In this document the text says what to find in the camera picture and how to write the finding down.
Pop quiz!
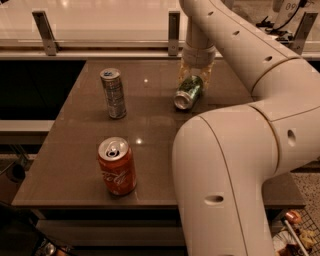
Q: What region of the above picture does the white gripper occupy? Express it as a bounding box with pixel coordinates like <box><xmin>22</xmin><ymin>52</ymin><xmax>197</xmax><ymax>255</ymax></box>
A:
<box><xmin>178</xmin><ymin>44</ymin><xmax>216</xmax><ymax>89</ymax></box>

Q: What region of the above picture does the green soda can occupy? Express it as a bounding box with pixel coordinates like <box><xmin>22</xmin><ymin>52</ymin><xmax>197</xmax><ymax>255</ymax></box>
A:
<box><xmin>174</xmin><ymin>75</ymin><xmax>203</xmax><ymax>110</ymax></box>

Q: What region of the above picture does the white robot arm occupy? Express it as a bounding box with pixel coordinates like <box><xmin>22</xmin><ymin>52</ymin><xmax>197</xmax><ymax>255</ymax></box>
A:
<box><xmin>172</xmin><ymin>0</ymin><xmax>320</xmax><ymax>256</ymax></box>

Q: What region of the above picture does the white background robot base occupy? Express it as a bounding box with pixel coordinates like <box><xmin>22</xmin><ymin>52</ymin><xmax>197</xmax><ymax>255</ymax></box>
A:
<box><xmin>256</xmin><ymin>0</ymin><xmax>308</xmax><ymax>35</ymax></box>

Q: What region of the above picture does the tall silver slim can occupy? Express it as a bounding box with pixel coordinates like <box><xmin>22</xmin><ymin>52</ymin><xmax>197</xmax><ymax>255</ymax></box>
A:
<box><xmin>100</xmin><ymin>68</ymin><xmax>126</xmax><ymax>119</ymax></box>

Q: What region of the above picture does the orange soda can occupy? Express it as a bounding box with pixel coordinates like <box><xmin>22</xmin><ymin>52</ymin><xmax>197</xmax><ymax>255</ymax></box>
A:
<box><xmin>98</xmin><ymin>137</ymin><xmax>137</xmax><ymax>196</ymax></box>

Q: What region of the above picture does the middle metal rail bracket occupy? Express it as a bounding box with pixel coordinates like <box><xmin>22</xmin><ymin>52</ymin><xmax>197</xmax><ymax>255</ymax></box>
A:
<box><xmin>168</xmin><ymin>11</ymin><xmax>180</xmax><ymax>56</ymax></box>

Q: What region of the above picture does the metal rail bracket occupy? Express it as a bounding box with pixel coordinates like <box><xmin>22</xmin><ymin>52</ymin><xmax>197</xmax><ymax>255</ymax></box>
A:
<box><xmin>168</xmin><ymin>11</ymin><xmax>180</xmax><ymax>56</ymax></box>
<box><xmin>289</xmin><ymin>12</ymin><xmax>318</xmax><ymax>55</ymax></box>
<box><xmin>32</xmin><ymin>10</ymin><xmax>59</xmax><ymax>56</ymax></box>

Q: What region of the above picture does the right metal rail bracket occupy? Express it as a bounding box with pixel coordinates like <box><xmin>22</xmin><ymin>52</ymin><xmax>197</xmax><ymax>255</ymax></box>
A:
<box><xmin>289</xmin><ymin>12</ymin><xmax>318</xmax><ymax>55</ymax></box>

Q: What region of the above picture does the glass barrier rail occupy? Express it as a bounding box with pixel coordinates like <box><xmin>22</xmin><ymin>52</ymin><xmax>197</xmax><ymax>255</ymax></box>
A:
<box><xmin>0</xmin><ymin>39</ymin><xmax>184</xmax><ymax>59</ymax></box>

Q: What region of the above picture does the left metal rail bracket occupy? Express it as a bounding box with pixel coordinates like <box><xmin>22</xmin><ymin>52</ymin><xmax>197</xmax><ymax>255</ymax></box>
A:
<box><xmin>32</xmin><ymin>10</ymin><xmax>59</xmax><ymax>56</ymax></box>

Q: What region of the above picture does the wire basket with items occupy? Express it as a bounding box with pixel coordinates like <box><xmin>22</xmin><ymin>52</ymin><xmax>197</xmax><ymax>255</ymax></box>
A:
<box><xmin>272</xmin><ymin>209</ymin><xmax>320</xmax><ymax>256</ymax></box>

